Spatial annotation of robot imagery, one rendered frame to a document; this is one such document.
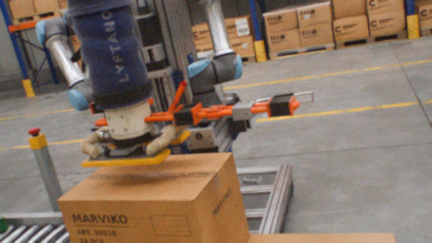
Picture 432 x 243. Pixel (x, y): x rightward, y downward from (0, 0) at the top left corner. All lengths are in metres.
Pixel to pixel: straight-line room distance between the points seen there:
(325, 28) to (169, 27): 6.49
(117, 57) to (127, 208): 0.54
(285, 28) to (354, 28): 1.23
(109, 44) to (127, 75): 0.13
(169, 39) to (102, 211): 0.99
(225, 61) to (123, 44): 0.68
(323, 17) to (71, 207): 7.27
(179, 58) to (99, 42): 0.80
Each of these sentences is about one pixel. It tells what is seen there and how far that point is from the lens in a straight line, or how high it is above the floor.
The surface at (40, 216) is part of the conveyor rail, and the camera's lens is 2.75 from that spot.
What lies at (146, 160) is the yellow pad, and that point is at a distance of 1.64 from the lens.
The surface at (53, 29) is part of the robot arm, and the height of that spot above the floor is 1.55.
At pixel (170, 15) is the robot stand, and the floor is 1.50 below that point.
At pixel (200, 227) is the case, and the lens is 1.60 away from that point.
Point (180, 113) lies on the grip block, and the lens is 1.62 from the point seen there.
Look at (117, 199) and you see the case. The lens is 1.72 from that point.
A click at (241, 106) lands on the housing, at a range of 1.56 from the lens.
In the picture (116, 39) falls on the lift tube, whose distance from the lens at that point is 1.65.
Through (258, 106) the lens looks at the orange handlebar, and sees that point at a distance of 1.54.
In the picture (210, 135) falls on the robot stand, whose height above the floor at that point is 0.96.
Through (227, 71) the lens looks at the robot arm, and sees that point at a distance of 2.17.
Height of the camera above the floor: 1.61
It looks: 17 degrees down
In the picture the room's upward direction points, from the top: 12 degrees counter-clockwise
